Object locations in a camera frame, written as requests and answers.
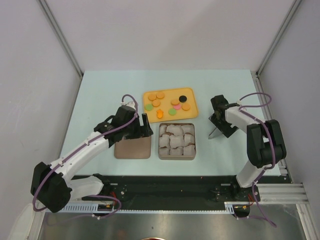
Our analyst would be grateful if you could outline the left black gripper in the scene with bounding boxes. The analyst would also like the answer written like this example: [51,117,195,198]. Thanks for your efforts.
[122,113,153,140]

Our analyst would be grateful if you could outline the metal tongs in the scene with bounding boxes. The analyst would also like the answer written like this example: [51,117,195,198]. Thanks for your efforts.
[208,126,221,140]

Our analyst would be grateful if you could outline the tan biscuit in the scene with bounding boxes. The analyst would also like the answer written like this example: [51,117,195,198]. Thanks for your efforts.
[152,99,161,108]
[156,91,165,99]
[170,99,180,106]
[147,93,157,101]
[181,102,191,111]

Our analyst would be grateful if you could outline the black sandwich cookie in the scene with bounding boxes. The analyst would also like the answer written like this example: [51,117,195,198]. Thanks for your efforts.
[178,95,188,103]

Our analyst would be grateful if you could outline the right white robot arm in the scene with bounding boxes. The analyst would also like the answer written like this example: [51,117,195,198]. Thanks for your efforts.
[208,92,287,201]

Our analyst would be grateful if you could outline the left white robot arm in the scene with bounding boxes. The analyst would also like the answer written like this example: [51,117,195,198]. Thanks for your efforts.
[30,104,153,213]

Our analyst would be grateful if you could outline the green cookie left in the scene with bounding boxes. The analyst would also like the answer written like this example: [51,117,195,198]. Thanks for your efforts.
[144,103,153,111]

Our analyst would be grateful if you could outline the green cookie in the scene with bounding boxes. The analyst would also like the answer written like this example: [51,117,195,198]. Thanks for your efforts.
[168,108,177,116]
[144,103,153,111]

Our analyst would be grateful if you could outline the orange fish cookie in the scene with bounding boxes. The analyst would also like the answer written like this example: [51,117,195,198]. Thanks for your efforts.
[156,109,164,119]

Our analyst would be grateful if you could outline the yellow plastic tray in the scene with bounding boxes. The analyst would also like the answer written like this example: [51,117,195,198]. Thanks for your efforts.
[142,87,199,123]

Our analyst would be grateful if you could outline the gold tin lid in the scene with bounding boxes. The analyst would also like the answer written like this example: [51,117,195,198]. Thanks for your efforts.
[114,127,153,160]

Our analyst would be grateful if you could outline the green cookie centre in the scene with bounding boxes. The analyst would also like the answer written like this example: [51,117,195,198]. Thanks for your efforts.
[168,108,177,116]

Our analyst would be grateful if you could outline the pink sandwich cookie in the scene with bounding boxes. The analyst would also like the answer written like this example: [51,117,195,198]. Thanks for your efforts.
[173,104,182,110]

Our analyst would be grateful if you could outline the gold cookie tin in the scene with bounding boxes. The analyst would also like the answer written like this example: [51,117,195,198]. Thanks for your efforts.
[158,123,197,161]

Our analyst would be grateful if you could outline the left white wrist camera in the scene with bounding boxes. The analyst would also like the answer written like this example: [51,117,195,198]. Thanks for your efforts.
[121,101,136,111]

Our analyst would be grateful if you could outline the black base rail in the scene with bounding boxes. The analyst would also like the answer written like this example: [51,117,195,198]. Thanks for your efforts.
[83,175,261,211]

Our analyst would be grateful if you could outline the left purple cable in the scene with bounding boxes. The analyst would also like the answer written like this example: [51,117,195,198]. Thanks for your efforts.
[32,94,139,213]

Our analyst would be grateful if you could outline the white cable duct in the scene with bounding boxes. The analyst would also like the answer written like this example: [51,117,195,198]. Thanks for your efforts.
[58,201,118,214]

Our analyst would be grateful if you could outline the right aluminium frame post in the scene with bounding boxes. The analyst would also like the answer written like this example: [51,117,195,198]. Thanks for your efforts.
[255,0,304,78]

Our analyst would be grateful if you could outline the aluminium frame post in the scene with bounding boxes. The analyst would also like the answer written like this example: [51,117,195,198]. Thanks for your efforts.
[36,0,84,79]
[255,0,304,78]

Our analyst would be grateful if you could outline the left aluminium frame post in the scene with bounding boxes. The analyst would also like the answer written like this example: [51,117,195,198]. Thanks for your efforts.
[36,0,84,79]

